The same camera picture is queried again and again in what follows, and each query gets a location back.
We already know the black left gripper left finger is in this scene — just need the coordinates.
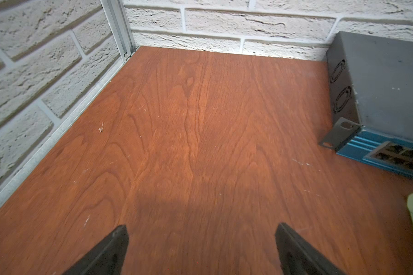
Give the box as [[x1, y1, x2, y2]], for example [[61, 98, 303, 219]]
[[63, 225, 129, 275]]

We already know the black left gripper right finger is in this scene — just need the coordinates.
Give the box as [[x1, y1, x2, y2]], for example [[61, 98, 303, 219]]
[[275, 223, 344, 275]]

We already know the grey blue network switch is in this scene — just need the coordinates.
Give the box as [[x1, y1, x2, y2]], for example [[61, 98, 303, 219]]
[[320, 32, 413, 178]]

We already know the aluminium corner post left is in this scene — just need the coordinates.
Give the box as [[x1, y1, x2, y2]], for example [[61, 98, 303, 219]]
[[101, 0, 136, 63]]

